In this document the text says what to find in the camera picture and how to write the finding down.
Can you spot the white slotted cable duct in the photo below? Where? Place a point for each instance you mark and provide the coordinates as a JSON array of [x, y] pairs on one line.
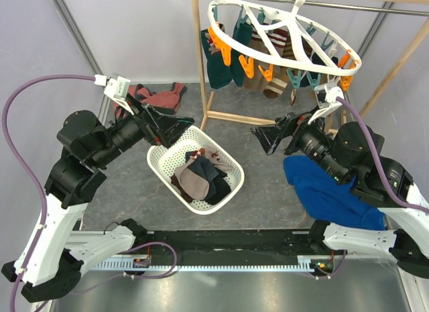
[[130, 264]]

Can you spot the dark navy plain sock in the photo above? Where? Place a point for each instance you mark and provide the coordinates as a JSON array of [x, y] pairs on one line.
[[218, 190]]

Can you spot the teal reindeer sock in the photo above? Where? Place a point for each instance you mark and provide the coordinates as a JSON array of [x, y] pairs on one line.
[[219, 75]]

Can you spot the navy santa sock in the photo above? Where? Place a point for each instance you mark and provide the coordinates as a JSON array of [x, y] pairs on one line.
[[204, 169], [192, 155]]

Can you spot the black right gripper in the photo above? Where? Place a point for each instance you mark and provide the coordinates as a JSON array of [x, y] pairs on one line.
[[267, 135]]

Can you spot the tan brown-striped sock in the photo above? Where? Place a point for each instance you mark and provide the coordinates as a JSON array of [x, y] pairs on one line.
[[280, 79]]

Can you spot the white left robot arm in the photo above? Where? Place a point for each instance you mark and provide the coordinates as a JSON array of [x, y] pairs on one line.
[[48, 269]]

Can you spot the white round clip hanger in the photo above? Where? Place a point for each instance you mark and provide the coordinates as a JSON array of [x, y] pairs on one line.
[[316, 48]]

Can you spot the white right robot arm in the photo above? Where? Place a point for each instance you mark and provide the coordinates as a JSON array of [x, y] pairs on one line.
[[353, 158]]

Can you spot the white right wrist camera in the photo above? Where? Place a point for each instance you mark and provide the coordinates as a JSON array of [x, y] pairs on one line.
[[329, 97]]

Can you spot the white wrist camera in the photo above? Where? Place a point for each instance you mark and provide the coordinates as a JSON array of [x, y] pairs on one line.
[[329, 97], [116, 88]]

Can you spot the pink red shirt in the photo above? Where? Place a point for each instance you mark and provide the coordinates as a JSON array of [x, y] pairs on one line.
[[167, 102]]

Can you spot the brown striped-cuff sock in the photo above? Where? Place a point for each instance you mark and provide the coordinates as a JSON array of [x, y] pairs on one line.
[[183, 193]]

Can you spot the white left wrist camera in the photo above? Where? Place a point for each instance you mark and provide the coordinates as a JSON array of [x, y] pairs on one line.
[[116, 88]]

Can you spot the wooden clothes rack frame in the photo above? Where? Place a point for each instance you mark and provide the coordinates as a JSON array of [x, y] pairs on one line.
[[383, 47]]

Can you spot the white perforated laundry basket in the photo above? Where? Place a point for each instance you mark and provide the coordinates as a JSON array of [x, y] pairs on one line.
[[163, 161]]

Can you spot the blue towel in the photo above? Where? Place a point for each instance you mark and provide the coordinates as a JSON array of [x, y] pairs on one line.
[[323, 199]]

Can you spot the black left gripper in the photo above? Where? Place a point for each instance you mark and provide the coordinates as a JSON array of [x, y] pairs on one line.
[[159, 129]]

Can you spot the orange clothes clip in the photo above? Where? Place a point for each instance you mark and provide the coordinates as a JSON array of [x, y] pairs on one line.
[[345, 61], [345, 82]]

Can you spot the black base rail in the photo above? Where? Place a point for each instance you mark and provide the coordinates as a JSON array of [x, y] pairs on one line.
[[230, 246]]

